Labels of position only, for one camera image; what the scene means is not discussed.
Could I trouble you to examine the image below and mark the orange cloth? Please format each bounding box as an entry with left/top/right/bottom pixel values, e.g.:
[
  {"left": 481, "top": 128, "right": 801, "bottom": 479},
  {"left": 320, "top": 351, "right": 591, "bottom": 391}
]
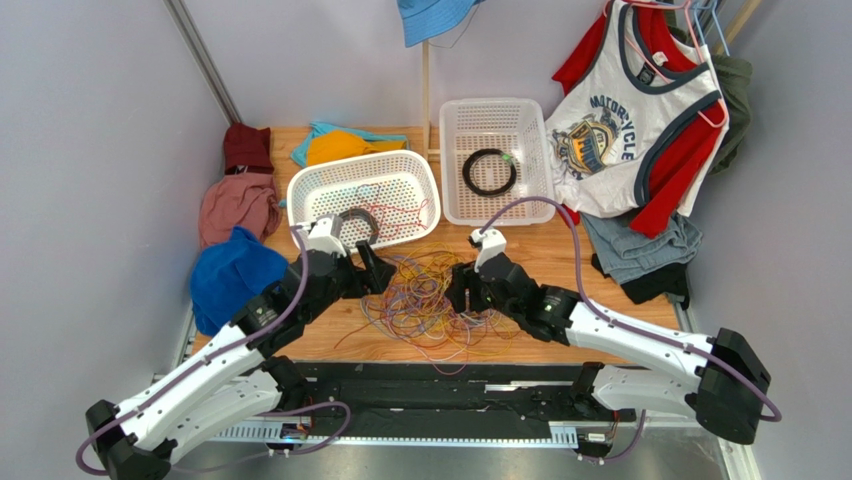
[{"left": 306, "top": 130, "right": 407, "bottom": 166}]

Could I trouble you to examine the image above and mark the light blue bucket hat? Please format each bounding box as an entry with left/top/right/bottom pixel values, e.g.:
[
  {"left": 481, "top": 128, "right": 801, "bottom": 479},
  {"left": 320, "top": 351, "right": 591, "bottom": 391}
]
[{"left": 396, "top": 0, "right": 481, "bottom": 48}]

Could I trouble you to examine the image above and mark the rounded white plastic basket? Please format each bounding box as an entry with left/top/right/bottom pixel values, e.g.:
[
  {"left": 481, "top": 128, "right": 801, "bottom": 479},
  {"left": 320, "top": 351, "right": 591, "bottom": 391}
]
[{"left": 286, "top": 150, "right": 442, "bottom": 250}]

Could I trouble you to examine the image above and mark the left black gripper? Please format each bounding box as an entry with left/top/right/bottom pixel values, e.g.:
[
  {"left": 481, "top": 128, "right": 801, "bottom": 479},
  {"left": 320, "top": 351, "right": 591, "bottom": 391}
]
[{"left": 301, "top": 239, "right": 396, "bottom": 325}]

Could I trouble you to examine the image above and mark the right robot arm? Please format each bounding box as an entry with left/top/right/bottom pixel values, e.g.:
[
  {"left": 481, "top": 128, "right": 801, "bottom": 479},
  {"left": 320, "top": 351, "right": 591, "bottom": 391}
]
[{"left": 445, "top": 254, "right": 779, "bottom": 445}]

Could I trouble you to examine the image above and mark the maroon cloth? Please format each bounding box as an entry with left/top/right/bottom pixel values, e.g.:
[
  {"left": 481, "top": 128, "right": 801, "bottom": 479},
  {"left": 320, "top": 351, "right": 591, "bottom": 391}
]
[{"left": 223, "top": 123, "right": 274, "bottom": 175}]

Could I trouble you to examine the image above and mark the teal cloth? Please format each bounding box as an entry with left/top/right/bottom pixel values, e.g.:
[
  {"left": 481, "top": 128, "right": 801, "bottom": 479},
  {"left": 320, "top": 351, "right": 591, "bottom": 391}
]
[{"left": 290, "top": 122, "right": 409, "bottom": 168}]

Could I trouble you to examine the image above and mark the metal corner rail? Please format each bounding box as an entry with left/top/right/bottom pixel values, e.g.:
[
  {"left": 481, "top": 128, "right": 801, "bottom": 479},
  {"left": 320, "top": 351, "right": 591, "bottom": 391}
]
[{"left": 163, "top": 0, "right": 242, "bottom": 124}]

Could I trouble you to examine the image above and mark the grey denim garment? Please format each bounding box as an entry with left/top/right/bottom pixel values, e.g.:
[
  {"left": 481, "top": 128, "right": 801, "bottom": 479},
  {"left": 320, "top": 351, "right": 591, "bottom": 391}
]
[{"left": 580, "top": 213, "right": 703, "bottom": 284}]

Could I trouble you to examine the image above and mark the rectangular white plastic basket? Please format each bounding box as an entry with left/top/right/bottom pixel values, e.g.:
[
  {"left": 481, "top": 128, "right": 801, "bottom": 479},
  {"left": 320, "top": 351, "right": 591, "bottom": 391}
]
[{"left": 439, "top": 97, "right": 555, "bottom": 227}]

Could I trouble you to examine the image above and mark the white motorcycle tank top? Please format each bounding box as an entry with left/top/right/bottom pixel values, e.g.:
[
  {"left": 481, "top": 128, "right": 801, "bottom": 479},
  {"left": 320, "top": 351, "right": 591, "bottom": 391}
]
[{"left": 544, "top": 0, "right": 730, "bottom": 220}]

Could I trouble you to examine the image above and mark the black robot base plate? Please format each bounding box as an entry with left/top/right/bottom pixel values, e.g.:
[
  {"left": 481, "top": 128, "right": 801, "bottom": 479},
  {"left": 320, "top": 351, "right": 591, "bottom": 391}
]
[{"left": 278, "top": 362, "right": 637, "bottom": 438}]

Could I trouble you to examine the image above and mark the black garment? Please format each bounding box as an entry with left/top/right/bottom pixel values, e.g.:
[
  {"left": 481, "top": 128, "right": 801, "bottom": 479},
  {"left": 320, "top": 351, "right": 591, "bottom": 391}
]
[{"left": 591, "top": 254, "right": 690, "bottom": 305}]

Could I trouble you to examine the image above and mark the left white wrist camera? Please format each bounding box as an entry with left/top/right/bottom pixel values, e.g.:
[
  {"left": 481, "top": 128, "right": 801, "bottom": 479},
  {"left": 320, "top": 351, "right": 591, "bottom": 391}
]
[{"left": 290, "top": 214, "right": 350, "bottom": 257}]

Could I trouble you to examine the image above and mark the aluminium slotted rail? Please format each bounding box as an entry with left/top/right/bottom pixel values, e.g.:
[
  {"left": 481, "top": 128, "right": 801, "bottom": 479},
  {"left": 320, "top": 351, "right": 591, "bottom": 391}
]
[{"left": 211, "top": 420, "right": 579, "bottom": 449}]

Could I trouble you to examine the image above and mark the red wire in basket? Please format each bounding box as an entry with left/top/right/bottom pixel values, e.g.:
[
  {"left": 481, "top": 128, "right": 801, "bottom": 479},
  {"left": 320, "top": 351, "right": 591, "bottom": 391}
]
[{"left": 352, "top": 182, "right": 433, "bottom": 242}]

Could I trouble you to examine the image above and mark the black coiled cable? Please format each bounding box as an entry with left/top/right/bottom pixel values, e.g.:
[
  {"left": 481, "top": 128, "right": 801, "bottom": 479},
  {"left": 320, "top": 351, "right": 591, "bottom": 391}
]
[{"left": 461, "top": 148, "right": 518, "bottom": 198}]

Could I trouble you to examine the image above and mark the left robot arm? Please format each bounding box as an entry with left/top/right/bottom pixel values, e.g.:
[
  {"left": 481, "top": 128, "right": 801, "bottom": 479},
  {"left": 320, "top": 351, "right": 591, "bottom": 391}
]
[{"left": 76, "top": 237, "right": 397, "bottom": 479}]

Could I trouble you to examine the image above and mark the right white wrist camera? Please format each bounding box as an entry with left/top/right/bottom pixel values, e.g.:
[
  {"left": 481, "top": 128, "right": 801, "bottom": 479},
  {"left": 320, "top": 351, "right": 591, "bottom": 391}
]
[{"left": 468, "top": 228, "right": 507, "bottom": 272}]

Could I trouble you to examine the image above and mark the pink clothes hanger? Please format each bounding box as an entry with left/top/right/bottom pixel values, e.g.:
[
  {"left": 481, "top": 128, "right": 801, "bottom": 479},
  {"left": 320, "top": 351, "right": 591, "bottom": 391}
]
[{"left": 603, "top": 1, "right": 730, "bottom": 133}]

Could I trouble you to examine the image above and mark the colourful wire pile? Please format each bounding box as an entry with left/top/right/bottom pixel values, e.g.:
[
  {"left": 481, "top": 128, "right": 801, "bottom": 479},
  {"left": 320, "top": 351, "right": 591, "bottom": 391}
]
[{"left": 332, "top": 242, "right": 524, "bottom": 375}]

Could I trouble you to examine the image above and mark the wooden rack pole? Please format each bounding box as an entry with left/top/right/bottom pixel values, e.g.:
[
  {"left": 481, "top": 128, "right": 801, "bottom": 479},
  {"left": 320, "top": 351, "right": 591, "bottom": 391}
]
[{"left": 711, "top": 0, "right": 763, "bottom": 55}]

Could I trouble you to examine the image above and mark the pink cloth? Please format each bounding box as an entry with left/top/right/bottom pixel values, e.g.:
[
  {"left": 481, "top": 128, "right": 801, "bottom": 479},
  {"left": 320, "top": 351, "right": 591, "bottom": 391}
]
[{"left": 198, "top": 172, "right": 281, "bottom": 249}]

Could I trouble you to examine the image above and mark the red shirt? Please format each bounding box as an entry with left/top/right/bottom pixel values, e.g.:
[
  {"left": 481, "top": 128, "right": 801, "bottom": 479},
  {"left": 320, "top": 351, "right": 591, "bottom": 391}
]
[{"left": 551, "top": 3, "right": 727, "bottom": 240}]

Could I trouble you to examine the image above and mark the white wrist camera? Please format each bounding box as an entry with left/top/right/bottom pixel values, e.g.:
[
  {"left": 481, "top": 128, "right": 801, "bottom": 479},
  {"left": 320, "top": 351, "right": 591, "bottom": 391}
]
[
  {"left": 290, "top": 214, "right": 350, "bottom": 257},
  {"left": 468, "top": 228, "right": 507, "bottom": 272}
]

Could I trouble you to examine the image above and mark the grey coiled cable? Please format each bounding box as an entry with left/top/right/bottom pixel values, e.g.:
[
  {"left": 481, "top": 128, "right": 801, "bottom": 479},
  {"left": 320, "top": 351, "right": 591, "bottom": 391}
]
[{"left": 338, "top": 207, "right": 381, "bottom": 246}]

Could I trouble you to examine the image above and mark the dark green garment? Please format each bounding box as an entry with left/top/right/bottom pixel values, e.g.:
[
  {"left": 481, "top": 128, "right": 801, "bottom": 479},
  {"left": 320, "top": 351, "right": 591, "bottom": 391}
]
[{"left": 641, "top": 25, "right": 753, "bottom": 193}]

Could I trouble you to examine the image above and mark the blue cloth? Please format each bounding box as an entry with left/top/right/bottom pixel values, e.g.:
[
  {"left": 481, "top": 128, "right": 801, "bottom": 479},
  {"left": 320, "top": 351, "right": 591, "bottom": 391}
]
[{"left": 189, "top": 226, "right": 289, "bottom": 337}]

